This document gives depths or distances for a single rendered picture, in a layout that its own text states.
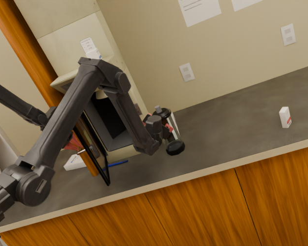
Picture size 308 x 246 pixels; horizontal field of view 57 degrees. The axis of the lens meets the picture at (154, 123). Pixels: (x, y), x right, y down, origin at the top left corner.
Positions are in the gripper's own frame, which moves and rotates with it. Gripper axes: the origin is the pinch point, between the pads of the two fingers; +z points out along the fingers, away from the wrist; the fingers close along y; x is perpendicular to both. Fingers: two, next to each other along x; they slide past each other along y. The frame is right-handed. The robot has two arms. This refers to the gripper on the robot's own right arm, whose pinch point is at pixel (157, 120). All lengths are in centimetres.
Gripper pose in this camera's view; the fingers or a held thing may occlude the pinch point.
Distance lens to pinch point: 135.7
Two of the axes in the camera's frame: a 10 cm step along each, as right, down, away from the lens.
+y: -8.4, -5.0, -2.0
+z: 0.6, -4.7, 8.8
